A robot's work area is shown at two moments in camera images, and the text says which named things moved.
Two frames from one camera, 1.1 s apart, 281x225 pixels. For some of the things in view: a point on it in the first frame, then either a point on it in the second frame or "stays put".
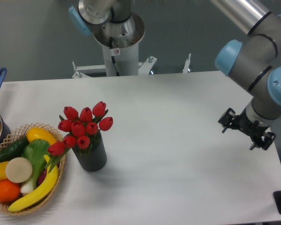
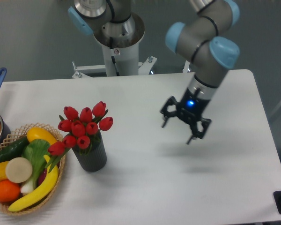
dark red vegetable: [42, 176] stays put
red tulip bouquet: [83, 127] stays put
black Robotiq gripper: [241, 122] → [191, 108]
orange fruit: [6, 191] stays put
